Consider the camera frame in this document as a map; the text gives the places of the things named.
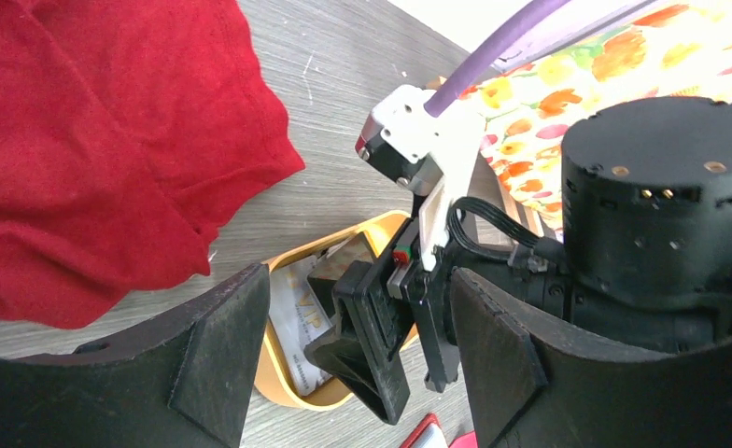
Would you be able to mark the yellow oval tray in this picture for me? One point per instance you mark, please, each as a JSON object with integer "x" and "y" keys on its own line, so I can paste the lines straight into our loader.
{"x": 273, "y": 379}

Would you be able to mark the red cloth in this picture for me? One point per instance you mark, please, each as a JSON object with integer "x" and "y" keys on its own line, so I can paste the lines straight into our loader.
{"x": 130, "y": 133}

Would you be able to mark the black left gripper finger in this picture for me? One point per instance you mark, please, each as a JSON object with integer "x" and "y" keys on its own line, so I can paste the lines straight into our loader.
{"x": 180, "y": 379}

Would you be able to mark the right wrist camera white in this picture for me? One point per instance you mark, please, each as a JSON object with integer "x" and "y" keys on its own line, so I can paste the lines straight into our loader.
{"x": 432, "y": 157}

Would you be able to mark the red card holder wallet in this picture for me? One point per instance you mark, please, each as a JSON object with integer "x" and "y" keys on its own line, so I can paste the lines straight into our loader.
{"x": 429, "y": 434}

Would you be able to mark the floral fabric bag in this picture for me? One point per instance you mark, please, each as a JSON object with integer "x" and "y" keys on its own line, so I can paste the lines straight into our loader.
{"x": 679, "y": 48}

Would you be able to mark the white VIP card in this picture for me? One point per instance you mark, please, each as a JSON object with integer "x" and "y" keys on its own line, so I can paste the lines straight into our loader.
{"x": 298, "y": 319}

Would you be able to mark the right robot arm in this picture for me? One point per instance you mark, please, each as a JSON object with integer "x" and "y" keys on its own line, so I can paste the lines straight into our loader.
{"x": 620, "y": 335}

